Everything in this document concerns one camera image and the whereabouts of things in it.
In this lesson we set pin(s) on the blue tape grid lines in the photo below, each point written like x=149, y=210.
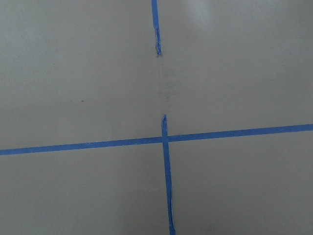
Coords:
x=156, y=117

